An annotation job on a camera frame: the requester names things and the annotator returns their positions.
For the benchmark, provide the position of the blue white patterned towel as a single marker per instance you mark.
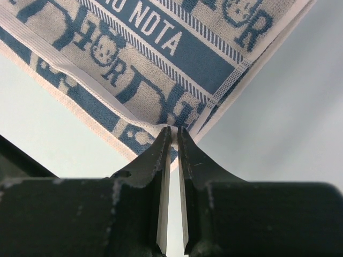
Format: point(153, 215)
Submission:
point(127, 69)

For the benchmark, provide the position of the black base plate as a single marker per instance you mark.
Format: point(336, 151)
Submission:
point(16, 163)

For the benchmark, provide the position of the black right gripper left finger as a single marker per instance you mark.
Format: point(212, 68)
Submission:
point(125, 214)

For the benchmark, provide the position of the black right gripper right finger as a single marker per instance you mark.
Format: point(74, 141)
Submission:
point(224, 215)

